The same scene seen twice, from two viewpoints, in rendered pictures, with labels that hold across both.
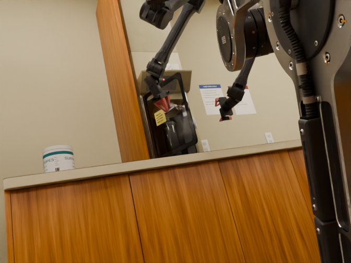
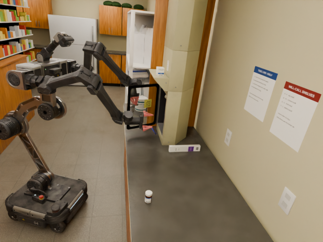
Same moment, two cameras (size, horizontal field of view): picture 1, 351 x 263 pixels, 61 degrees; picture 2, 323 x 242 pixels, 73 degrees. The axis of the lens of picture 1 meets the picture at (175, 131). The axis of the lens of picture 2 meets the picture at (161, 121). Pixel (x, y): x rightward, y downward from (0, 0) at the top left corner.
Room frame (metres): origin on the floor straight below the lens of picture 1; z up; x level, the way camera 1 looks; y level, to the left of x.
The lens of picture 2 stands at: (2.07, -1.71, 1.88)
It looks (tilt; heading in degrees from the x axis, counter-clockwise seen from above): 24 degrees down; 103
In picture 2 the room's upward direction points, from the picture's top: 6 degrees clockwise
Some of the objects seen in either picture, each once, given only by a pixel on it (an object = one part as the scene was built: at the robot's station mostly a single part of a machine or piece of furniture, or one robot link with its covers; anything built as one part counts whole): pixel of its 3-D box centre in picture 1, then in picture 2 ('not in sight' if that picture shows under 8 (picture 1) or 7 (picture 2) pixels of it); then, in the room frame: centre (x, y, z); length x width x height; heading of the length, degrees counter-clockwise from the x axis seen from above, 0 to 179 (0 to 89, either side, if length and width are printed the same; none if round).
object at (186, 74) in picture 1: (166, 81); (157, 79); (1.63, -0.02, 1.46); 0.32 x 0.12 x 0.10; 115
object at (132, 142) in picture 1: (117, 74); (179, 54); (1.72, 0.28, 1.64); 0.49 x 0.03 x 1.40; 25
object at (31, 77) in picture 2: not in sight; (33, 80); (0.93, -0.55, 1.45); 0.09 x 0.08 x 0.12; 92
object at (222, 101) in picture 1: (227, 105); (136, 120); (1.58, -0.32, 1.20); 0.07 x 0.07 x 0.10; 24
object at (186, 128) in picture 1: (167, 117); (142, 106); (1.50, 0.02, 1.19); 0.30 x 0.01 x 0.40; 50
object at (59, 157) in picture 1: (59, 165); not in sight; (1.31, 0.55, 1.02); 0.13 x 0.13 x 0.15
